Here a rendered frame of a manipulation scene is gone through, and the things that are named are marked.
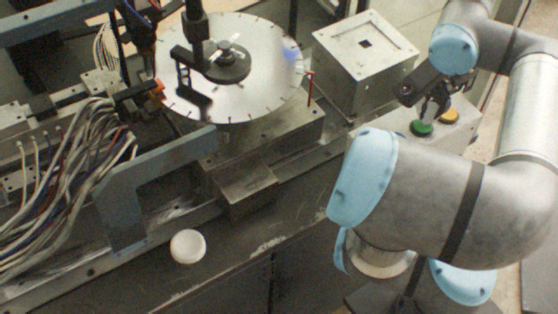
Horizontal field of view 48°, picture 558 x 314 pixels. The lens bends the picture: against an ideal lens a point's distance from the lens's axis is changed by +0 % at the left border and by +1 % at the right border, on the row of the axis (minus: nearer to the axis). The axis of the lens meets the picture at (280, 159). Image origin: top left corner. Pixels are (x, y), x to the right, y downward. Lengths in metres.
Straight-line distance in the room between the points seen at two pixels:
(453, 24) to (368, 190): 0.41
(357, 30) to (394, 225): 0.90
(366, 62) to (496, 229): 0.83
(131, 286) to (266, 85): 0.48
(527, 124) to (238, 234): 0.69
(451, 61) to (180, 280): 0.66
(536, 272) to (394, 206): 1.66
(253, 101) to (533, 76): 0.56
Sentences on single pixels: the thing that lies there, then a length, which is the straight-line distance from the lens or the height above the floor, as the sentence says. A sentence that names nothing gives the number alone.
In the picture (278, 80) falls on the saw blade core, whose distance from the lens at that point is 1.29.
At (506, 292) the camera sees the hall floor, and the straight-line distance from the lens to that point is 2.23.
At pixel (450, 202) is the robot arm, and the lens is 0.65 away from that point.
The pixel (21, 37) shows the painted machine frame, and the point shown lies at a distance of 1.35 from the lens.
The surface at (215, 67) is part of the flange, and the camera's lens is 1.30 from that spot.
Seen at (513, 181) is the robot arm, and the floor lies 1.36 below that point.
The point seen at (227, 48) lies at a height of 1.00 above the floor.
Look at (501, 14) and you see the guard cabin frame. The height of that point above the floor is 1.11.
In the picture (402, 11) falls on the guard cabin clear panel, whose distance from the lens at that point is 1.54.
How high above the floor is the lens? 1.87
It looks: 53 degrees down
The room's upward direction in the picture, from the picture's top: 4 degrees clockwise
